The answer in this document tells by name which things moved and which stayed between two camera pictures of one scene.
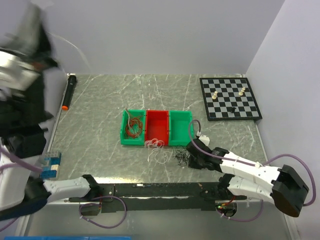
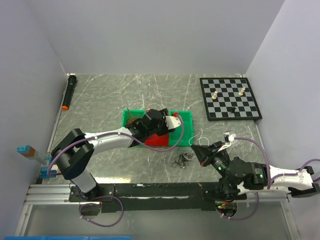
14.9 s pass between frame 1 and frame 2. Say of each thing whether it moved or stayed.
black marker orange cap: stayed
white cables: moved
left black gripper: moved
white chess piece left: stayed
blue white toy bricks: stayed
